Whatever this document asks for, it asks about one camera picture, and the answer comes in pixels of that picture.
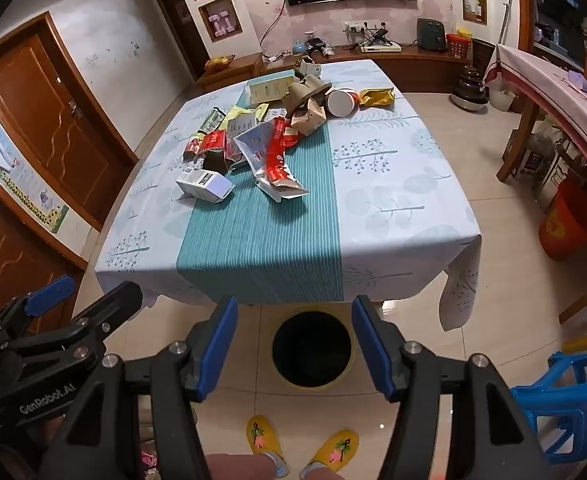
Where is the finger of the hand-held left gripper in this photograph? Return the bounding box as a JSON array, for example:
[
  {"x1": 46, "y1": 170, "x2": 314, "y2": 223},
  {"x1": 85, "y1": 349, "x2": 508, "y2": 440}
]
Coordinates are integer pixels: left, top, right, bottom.
[
  {"x1": 0, "y1": 274, "x2": 78, "y2": 345},
  {"x1": 4, "y1": 281, "x2": 144, "y2": 362}
]

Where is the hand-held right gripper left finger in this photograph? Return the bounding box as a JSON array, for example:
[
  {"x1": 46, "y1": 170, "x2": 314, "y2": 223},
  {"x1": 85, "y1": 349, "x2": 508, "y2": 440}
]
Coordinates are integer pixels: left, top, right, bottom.
[{"x1": 36, "y1": 296, "x2": 239, "y2": 480}]

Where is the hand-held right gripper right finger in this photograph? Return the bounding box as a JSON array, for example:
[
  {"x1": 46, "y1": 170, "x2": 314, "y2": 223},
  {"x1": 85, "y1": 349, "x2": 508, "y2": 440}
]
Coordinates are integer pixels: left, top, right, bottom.
[{"x1": 351, "y1": 295, "x2": 549, "y2": 480}]

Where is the black bin with yellow rim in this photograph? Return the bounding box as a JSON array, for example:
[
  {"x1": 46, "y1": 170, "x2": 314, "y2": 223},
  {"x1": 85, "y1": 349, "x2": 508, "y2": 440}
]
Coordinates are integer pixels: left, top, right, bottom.
[{"x1": 271, "y1": 302, "x2": 357, "y2": 391}]

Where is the pale yellow long box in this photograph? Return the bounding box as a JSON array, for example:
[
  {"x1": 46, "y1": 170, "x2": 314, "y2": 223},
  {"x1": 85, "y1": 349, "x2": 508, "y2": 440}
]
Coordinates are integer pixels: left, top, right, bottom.
[{"x1": 245, "y1": 75, "x2": 294, "y2": 108}]

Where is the person's right hand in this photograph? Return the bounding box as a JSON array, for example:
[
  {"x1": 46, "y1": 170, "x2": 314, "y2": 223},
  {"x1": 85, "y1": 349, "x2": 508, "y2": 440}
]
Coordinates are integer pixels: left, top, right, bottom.
[{"x1": 208, "y1": 452, "x2": 279, "y2": 480}]

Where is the brown wavy wooden panel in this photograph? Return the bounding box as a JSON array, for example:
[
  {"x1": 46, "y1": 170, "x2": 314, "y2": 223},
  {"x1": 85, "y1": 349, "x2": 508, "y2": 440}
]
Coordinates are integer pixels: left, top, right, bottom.
[{"x1": 0, "y1": 180, "x2": 84, "y2": 336}]

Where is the yellow embroidered slipper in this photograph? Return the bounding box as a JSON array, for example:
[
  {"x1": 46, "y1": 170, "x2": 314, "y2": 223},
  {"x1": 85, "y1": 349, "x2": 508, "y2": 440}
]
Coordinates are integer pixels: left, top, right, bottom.
[
  {"x1": 299, "y1": 429, "x2": 360, "y2": 480},
  {"x1": 246, "y1": 415, "x2": 290, "y2": 478}
]

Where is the white cardboard box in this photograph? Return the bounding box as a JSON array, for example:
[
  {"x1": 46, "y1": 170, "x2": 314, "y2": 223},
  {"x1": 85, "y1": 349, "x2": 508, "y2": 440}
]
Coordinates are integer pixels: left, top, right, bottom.
[{"x1": 175, "y1": 169, "x2": 236, "y2": 205}]

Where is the table with leaf tablecloth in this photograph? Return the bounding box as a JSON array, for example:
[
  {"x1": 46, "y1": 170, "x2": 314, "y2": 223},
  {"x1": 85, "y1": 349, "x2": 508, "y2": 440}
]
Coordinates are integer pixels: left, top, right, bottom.
[{"x1": 96, "y1": 59, "x2": 481, "y2": 331}]

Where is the dark small box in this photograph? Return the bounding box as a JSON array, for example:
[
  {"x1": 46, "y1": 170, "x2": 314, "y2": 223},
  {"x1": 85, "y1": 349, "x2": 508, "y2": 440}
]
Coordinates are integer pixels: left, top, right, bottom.
[{"x1": 201, "y1": 152, "x2": 234, "y2": 176}]

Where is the silver red foil packet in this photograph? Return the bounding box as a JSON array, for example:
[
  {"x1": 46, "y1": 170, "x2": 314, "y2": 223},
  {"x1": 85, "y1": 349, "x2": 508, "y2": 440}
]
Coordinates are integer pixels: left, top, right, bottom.
[{"x1": 251, "y1": 120, "x2": 309, "y2": 204}]

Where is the brown wooden door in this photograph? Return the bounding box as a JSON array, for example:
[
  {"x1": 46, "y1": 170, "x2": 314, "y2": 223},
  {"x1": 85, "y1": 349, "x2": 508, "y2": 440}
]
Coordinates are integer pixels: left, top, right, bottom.
[{"x1": 0, "y1": 12, "x2": 139, "y2": 233}]

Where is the blue plastic stool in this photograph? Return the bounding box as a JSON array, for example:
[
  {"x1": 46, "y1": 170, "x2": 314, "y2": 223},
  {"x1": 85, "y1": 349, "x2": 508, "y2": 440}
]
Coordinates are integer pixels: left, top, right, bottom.
[{"x1": 511, "y1": 347, "x2": 587, "y2": 465}]

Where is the white printed packet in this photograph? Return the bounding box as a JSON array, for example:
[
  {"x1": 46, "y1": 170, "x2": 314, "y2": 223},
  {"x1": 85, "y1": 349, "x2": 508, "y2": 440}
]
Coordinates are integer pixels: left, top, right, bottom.
[{"x1": 232, "y1": 121, "x2": 277, "y2": 168}]

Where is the green black packet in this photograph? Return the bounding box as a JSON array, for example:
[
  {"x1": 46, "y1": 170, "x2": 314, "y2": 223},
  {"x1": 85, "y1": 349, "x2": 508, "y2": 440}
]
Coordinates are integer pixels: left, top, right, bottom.
[{"x1": 196, "y1": 107, "x2": 229, "y2": 133}]

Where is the yellow green bag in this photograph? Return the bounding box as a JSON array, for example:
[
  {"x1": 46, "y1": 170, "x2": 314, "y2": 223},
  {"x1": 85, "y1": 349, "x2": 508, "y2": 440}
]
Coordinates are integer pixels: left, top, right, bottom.
[{"x1": 226, "y1": 104, "x2": 269, "y2": 136}]

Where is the orange bucket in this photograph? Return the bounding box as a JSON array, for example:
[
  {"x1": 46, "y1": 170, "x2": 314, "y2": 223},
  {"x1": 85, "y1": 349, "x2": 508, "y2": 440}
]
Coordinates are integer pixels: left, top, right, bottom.
[{"x1": 538, "y1": 177, "x2": 587, "y2": 262}]

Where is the brown box with dark face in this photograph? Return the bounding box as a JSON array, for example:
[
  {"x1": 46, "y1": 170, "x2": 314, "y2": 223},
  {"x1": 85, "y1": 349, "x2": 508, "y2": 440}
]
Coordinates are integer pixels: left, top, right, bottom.
[{"x1": 288, "y1": 100, "x2": 329, "y2": 136}]

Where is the red white canister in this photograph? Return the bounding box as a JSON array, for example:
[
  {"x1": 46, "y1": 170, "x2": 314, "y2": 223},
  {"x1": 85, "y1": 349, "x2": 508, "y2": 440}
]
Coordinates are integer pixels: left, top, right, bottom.
[{"x1": 325, "y1": 87, "x2": 359, "y2": 118}]

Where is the yellow snack packet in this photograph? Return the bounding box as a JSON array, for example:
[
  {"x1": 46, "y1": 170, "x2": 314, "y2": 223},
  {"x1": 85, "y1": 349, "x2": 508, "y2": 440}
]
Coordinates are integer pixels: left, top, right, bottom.
[{"x1": 357, "y1": 87, "x2": 397, "y2": 109}]

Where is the wooden side cabinet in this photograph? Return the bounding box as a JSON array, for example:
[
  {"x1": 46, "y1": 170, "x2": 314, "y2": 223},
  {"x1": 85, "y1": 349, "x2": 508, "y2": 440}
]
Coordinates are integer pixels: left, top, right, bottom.
[{"x1": 196, "y1": 52, "x2": 264, "y2": 93}]

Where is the black cooker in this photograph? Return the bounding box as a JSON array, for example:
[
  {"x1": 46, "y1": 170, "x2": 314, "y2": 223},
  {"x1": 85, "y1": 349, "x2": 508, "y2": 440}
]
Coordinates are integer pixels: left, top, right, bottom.
[{"x1": 452, "y1": 65, "x2": 488, "y2": 111}]

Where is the white bucket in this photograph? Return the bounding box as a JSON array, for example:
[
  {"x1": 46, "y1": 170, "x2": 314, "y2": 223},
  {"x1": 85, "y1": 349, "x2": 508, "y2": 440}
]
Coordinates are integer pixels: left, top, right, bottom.
[{"x1": 488, "y1": 87, "x2": 517, "y2": 112}]

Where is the dark brown inner door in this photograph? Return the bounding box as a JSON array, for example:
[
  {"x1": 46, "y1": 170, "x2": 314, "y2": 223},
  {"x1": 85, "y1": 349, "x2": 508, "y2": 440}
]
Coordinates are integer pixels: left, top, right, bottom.
[{"x1": 148, "y1": 0, "x2": 209, "y2": 83}]

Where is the long wooden television cabinet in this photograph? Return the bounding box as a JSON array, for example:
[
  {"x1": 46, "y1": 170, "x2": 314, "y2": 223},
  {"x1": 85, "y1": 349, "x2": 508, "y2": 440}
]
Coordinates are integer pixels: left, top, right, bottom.
[{"x1": 261, "y1": 42, "x2": 484, "y2": 93}]

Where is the black board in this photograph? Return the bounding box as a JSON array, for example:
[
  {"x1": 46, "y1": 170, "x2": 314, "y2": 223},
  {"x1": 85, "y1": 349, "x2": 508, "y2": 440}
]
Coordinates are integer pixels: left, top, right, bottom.
[{"x1": 471, "y1": 37, "x2": 497, "y2": 81}]

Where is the red basket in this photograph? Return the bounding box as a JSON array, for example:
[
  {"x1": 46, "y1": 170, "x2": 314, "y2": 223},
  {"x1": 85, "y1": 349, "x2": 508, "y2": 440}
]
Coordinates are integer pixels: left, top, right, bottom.
[{"x1": 446, "y1": 33, "x2": 471, "y2": 58}]

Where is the dark green toaster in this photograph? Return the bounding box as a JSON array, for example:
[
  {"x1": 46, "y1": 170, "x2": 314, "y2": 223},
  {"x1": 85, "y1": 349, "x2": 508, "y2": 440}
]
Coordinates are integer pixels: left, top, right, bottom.
[{"x1": 417, "y1": 17, "x2": 448, "y2": 53}]

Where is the pink tablecloth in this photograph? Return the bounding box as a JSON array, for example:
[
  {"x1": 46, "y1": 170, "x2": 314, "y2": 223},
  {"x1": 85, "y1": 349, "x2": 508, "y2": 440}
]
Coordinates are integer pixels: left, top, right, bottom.
[{"x1": 483, "y1": 42, "x2": 587, "y2": 181}]

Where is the white power strip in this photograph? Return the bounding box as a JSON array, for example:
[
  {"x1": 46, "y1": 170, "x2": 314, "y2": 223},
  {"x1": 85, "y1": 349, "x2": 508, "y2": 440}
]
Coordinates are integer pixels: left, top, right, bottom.
[{"x1": 343, "y1": 20, "x2": 389, "y2": 33}]

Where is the wall poster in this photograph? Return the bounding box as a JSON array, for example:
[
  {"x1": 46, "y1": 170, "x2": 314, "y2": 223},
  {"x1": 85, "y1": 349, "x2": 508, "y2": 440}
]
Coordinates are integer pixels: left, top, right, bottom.
[{"x1": 0, "y1": 112, "x2": 69, "y2": 233}]

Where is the television cable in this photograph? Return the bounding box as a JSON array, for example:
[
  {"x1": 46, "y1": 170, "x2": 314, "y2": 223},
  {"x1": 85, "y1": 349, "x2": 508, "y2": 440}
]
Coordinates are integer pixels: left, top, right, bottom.
[{"x1": 258, "y1": 0, "x2": 289, "y2": 56}]

